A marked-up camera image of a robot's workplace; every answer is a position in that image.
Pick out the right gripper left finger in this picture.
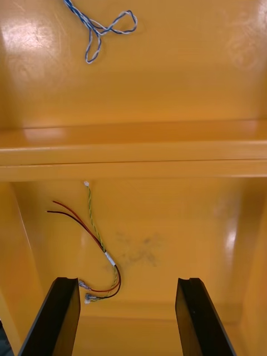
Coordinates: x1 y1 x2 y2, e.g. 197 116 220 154
17 276 82 356

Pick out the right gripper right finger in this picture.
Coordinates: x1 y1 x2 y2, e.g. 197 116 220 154
175 276 238 356

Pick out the blue-white twisted wire harness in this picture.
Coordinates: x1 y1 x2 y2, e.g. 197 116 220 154
63 0 139 65

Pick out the yellow-orange plastic bin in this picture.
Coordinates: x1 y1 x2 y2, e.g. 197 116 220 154
0 0 267 167
0 160 267 356

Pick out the red black green-yellow wire harness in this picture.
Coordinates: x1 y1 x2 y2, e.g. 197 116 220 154
46 180 122 305

